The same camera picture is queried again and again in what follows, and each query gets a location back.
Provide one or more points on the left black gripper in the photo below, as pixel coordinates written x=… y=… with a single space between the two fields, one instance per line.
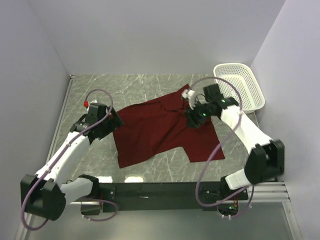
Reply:
x=114 y=123

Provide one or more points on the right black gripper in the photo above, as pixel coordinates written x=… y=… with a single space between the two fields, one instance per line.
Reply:
x=191 y=116

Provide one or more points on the dark red polo shirt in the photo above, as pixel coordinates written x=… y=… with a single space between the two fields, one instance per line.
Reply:
x=159 y=125

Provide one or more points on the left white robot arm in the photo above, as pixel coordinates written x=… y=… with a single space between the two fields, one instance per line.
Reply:
x=47 y=192

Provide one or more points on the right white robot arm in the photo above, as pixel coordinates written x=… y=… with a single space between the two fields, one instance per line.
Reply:
x=266 y=157

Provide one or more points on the white perforated plastic basket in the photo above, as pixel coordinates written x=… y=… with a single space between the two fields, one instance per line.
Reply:
x=243 y=79

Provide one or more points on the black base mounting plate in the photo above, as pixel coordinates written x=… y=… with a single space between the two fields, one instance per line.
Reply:
x=143 y=196

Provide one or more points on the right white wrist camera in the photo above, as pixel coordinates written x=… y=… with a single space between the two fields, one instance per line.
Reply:
x=190 y=96

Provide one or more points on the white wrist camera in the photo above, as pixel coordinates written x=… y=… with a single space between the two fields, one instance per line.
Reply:
x=190 y=96
x=87 y=104

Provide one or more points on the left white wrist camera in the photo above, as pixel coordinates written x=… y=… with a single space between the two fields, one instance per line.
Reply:
x=87 y=104

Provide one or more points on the aluminium frame rail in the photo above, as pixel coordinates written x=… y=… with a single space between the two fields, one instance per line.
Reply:
x=271 y=192

